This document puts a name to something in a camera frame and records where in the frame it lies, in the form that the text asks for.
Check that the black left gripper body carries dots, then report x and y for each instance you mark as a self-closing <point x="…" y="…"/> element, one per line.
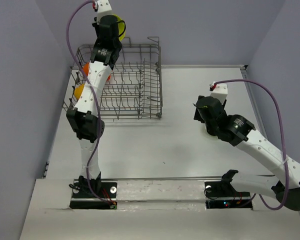
<point x="95" y="25"/>

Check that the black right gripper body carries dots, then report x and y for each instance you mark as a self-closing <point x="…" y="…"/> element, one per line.
<point x="209" y="128"/>

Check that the lime green bowl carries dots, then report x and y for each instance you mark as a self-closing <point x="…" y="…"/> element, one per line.
<point x="121" y="27"/>

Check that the white bowl orange outside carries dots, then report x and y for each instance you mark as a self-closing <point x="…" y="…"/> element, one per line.
<point x="86" y="69"/>

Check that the yellow bowl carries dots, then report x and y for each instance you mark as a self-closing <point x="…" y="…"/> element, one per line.
<point x="78" y="91"/>

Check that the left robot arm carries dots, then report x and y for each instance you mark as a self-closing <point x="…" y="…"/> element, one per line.
<point x="84" y="118"/>

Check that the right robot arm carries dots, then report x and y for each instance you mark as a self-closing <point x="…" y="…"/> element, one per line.
<point x="283" y="185"/>

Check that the white bowl green outside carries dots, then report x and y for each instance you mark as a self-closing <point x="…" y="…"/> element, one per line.
<point x="208" y="135"/>

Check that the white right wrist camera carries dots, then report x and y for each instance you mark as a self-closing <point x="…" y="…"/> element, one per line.
<point x="219" y="91"/>

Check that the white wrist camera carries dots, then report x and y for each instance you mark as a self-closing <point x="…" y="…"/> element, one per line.
<point x="219" y="91"/>
<point x="102" y="8"/>

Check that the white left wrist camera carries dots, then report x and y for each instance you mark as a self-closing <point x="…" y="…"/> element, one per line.
<point x="102" y="8"/>

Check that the grey wire dish rack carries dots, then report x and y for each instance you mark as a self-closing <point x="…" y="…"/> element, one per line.
<point x="134" y="90"/>

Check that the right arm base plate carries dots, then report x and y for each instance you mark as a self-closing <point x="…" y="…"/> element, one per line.
<point x="227" y="197"/>

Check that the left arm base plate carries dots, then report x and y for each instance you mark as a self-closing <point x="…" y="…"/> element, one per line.
<point x="83" y="199"/>

